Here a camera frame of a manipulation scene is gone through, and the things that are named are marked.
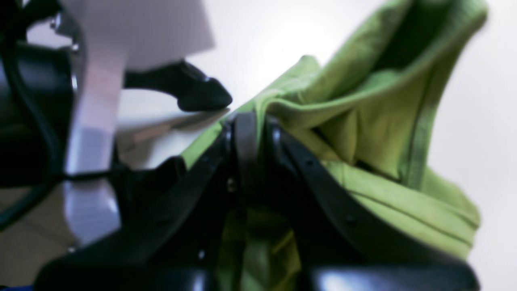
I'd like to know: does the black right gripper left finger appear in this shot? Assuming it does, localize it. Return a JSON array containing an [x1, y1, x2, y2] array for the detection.
[[34, 112, 257, 291]]

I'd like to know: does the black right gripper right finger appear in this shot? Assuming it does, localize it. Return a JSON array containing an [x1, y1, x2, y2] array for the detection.
[[265, 115, 480, 291]]

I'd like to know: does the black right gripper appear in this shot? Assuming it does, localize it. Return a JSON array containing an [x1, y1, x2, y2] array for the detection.
[[0, 41, 75, 188]]

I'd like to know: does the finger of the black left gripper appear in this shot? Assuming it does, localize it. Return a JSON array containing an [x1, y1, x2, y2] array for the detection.
[[124, 60, 233, 112]]

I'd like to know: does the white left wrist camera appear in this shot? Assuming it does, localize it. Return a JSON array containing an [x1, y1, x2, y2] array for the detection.
[[50, 0, 216, 247]]

